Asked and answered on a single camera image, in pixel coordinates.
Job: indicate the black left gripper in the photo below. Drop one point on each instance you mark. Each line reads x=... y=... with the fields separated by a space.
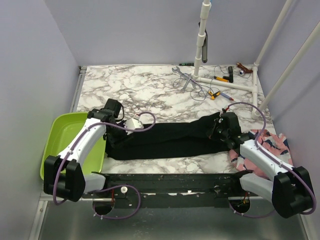
x=122 y=123

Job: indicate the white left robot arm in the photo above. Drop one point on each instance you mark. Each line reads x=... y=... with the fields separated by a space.
x=63 y=174

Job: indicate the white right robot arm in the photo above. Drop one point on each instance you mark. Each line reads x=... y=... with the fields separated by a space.
x=288 y=188

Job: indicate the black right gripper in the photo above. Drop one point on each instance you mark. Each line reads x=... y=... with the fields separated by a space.
x=212 y=133

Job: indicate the black T-shaped tool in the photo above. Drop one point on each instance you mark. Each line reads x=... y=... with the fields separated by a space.
x=230 y=77

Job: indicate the chrome combination wrench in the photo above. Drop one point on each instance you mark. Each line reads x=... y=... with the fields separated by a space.
x=179 y=72

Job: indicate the yellow black pliers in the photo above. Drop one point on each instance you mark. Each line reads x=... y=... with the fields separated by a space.
x=213 y=95

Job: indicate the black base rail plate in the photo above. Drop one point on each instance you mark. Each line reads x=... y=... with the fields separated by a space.
x=184 y=190

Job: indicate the black garment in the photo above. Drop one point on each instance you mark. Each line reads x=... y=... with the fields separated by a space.
x=170 y=140

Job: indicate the blue red handled screwdriver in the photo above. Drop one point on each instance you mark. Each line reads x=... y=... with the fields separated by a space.
x=226 y=96

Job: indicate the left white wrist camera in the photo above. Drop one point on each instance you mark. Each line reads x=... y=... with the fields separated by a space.
x=133 y=124

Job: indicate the small silver ball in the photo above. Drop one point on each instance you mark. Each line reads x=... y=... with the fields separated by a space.
x=241 y=72

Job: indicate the pink patterned garment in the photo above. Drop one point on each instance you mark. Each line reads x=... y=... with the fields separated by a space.
x=275 y=144

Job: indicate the green black precision screwdriver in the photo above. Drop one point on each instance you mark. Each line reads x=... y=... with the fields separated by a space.
x=186 y=64

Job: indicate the white PVC pipe stand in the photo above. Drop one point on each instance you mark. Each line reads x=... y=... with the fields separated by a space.
x=254 y=89

